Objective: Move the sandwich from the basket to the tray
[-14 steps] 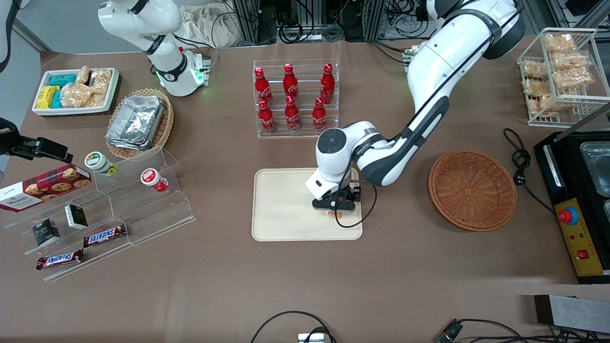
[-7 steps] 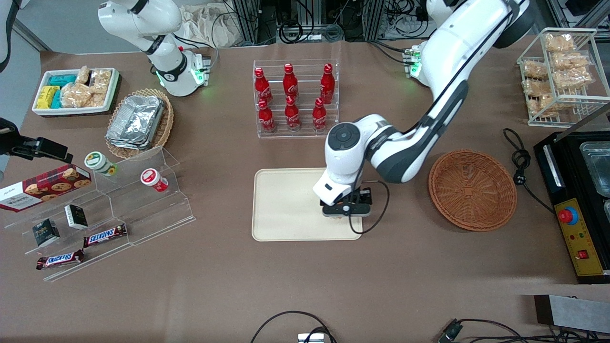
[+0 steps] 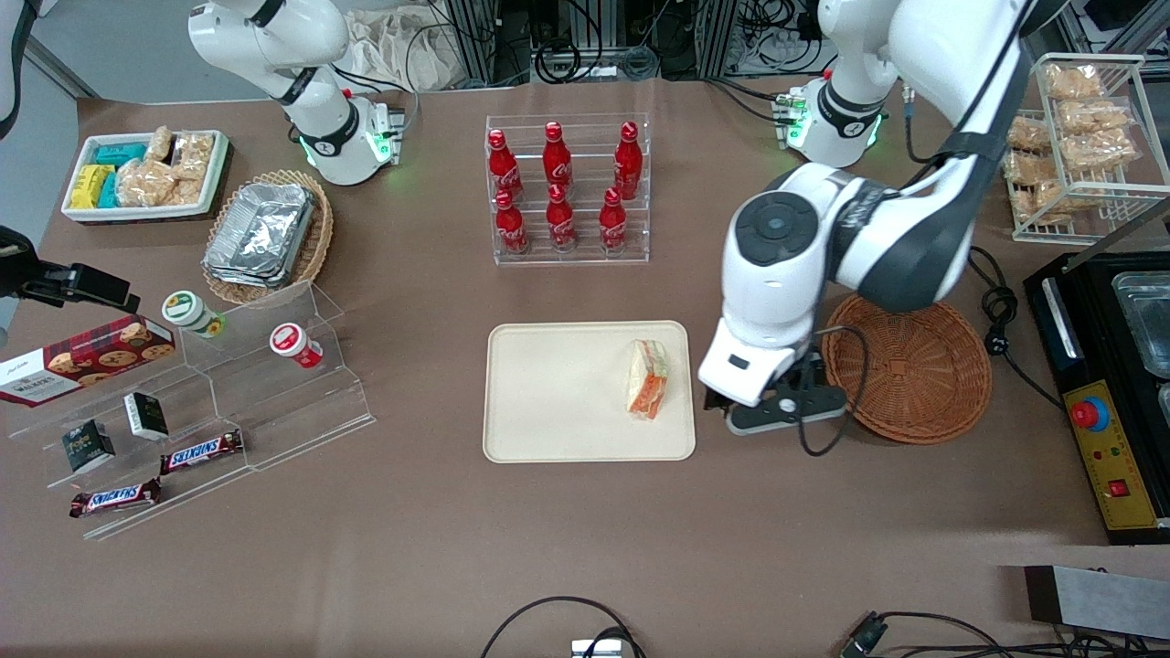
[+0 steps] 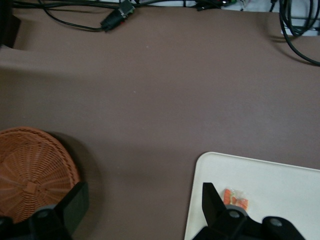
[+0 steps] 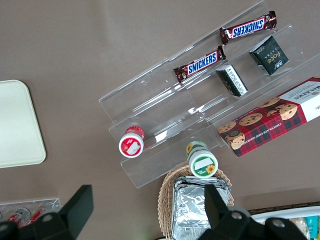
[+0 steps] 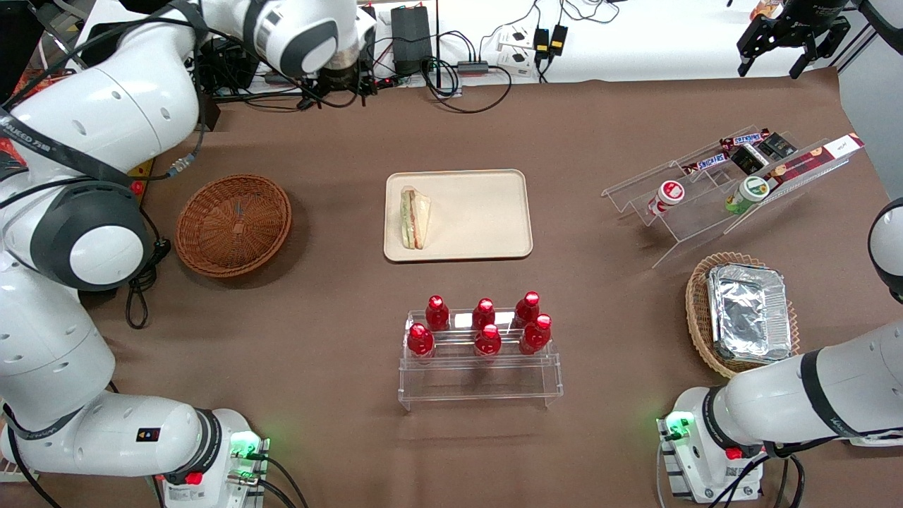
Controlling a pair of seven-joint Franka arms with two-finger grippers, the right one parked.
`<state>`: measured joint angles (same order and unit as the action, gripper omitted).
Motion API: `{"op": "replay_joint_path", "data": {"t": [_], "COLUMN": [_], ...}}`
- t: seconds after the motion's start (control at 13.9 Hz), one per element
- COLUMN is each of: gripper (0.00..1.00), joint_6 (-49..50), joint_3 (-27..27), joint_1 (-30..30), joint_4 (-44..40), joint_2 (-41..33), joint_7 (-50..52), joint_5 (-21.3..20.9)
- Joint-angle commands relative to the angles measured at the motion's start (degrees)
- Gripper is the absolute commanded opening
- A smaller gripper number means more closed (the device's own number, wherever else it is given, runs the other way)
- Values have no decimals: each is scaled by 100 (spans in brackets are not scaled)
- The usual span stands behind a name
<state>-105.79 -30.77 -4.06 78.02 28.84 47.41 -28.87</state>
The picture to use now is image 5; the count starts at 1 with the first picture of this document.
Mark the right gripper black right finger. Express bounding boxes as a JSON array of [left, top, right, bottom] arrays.
[[199, 183, 312, 240]]

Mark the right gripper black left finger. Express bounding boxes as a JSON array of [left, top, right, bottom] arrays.
[[0, 184, 95, 240]]

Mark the aluminium foil tray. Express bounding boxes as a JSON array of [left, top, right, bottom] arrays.
[[171, 178, 231, 240], [174, 174, 230, 188]]

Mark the oval light wicker basket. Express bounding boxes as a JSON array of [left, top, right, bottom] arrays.
[[157, 165, 236, 240]]

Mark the beige plastic tray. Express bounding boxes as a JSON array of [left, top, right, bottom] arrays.
[[0, 79, 47, 169]]

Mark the clear acrylic bottle rack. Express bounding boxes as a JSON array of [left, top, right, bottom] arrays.
[[0, 197, 62, 227]]

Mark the red cola bottle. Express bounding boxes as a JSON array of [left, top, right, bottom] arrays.
[[6, 207, 32, 224], [29, 208, 49, 222]]

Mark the green lid yogurt cup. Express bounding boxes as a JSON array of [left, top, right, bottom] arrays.
[[185, 140, 219, 179]]

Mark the clear bag of crackers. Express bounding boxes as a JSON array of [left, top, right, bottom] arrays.
[[286, 216, 309, 240]]

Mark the white rectangular snack bin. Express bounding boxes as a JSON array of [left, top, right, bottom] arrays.
[[249, 206, 320, 240]]

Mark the red lid yogurt cup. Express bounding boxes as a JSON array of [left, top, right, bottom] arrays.
[[117, 125, 146, 159]]

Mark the teal snack packet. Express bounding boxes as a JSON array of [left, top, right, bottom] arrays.
[[304, 215, 320, 240]]

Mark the red tartan cookie box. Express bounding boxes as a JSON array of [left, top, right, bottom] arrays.
[[216, 76, 320, 158]]

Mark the clear acrylic stepped stand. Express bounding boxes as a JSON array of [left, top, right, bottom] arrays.
[[98, 58, 222, 190], [167, 0, 320, 151]]

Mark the black box with white label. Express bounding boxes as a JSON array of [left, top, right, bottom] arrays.
[[215, 64, 249, 99]]

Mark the Snickers chocolate bar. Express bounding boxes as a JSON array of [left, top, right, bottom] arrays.
[[172, 45, 227, 84], [219, 10, 279, 46]]

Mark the black box with gold print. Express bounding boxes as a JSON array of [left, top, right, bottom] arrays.
[[248, 34, 291, 76]]

